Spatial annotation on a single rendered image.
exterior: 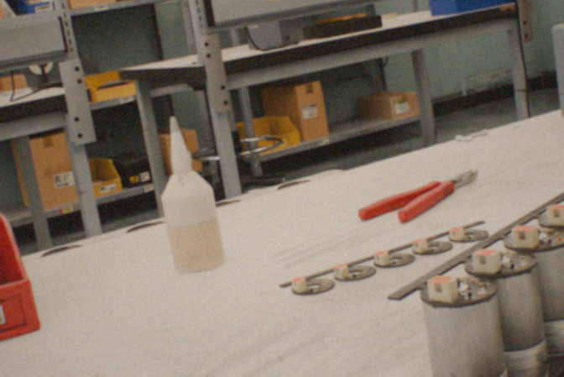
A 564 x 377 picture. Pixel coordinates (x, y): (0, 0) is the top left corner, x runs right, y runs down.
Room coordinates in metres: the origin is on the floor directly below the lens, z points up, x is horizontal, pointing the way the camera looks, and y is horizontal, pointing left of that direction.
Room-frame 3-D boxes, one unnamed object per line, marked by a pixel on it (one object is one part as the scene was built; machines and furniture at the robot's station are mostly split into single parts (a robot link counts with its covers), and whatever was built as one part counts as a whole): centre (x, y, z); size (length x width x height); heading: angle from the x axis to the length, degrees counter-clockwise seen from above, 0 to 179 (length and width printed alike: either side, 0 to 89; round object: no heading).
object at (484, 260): (0.30, -0.06, 0.82); 0.01 x 0.01 x 0.01; 46
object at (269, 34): (3.11, -0.05, 0.80); 0.15 x 0.12 x 0.10; 48
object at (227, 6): (3.15, -0.42, 0.90); 1.30 x 0.06 x 0.12; 119
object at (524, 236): (0.32, -0.08, 0.82); 0.01 x 0.01 x 0.01; 46
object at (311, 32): (3.27, -0.28, 0.77); 0.24 x 0.16 x 0.04; 118
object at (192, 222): (0.59, 0.06, 0.80); 0.03 x 0.03 x 0.10
